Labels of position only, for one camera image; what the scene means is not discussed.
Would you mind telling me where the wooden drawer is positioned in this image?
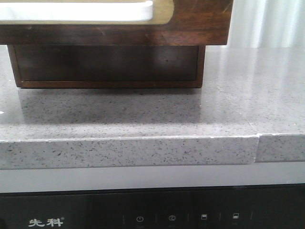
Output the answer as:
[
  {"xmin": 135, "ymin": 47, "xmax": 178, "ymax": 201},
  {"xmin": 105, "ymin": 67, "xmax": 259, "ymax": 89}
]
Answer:
[
  {"xmin": 13, "ymin": 44, "xmax": 200, "ymax": 82},
  {"xmin": 0, "ymin": 0, "xmax": 233, "ymax": 46}
]

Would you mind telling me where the dark wooden drawer cabinet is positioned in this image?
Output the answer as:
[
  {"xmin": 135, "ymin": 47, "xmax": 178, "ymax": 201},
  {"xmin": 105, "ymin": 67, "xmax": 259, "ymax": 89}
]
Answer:
[{"xmin": 7, "ymin": 44, "xmax": 206, "ymax": 89}]

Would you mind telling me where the white corrugated backsplash panel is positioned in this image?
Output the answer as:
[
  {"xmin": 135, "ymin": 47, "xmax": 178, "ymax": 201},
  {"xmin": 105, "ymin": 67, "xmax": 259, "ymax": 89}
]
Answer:
[{"xmin": 227, "ymin": 0, "xmax": 305, "ymax": 48}]

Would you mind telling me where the black appliance control panel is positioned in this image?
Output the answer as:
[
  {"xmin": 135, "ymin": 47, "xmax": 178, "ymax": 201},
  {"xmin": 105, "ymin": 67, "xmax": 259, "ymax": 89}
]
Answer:
[{"xmin": 0, "ymin": 184, "xmax": 305, "ymax": 229}]

